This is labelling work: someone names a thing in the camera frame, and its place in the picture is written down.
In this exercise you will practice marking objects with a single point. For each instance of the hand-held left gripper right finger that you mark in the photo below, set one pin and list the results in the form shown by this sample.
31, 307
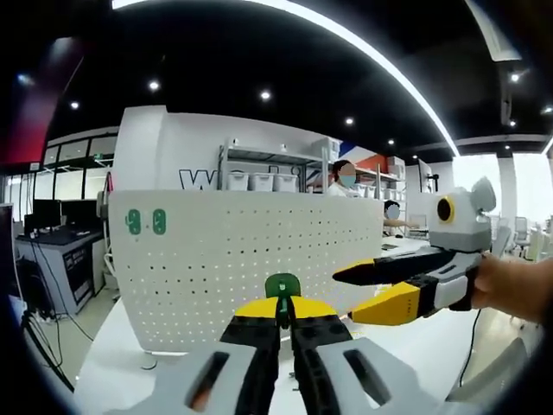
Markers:
315, 376

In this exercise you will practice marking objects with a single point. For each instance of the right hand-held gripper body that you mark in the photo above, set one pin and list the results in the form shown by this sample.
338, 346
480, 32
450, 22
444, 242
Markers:
466, 225

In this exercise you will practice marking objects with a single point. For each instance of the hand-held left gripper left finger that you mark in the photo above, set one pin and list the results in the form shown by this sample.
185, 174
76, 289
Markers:
255, 376

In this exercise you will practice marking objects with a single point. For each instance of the green hook assembly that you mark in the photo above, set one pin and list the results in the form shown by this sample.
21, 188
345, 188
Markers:
160, 228
274, 286
135, 228

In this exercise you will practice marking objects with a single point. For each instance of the white perforated mounting plate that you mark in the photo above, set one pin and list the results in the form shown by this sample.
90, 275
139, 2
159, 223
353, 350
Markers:
302, 225

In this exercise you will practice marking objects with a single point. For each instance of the person's right hand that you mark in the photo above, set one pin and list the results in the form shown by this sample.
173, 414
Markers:
501, 285

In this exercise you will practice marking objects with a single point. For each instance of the black tripod stand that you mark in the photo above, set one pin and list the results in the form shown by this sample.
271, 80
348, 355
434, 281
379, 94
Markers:
433, 181

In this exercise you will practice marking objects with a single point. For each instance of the white panel on stand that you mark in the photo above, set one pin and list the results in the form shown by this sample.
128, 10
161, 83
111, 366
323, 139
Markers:
422, 177

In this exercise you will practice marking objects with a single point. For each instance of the white plastic crate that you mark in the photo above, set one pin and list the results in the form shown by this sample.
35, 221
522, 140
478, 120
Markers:
328, 151

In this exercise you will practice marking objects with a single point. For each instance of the white storage bin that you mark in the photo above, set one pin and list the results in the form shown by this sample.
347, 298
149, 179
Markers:
262, 182
238, 182
286, 183

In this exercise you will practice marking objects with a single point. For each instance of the grey metal shelving rack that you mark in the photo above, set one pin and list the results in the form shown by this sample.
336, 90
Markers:
276, 152

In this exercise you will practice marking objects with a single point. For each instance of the grey hanging bag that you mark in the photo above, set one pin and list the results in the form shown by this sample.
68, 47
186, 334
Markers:
103, 207

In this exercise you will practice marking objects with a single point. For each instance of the group of round ceiling spotlights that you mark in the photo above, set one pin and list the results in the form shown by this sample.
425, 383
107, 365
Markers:
265, 94

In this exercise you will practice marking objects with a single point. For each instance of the dark grey office counter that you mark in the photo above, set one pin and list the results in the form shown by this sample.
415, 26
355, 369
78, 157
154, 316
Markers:
47, 259

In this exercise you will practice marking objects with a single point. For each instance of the black computer monitor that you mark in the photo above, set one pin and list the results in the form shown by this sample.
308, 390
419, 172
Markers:
47, 214
80, 214

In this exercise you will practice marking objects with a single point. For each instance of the red hanging cloth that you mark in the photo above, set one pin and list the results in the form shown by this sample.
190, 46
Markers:
109, 183

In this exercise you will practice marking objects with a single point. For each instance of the dark computer monitor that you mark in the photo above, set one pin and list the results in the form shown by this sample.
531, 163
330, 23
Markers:
6, 250

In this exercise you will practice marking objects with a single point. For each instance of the long ceiling light strip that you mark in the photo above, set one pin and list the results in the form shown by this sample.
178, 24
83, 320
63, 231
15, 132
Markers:
121, 3

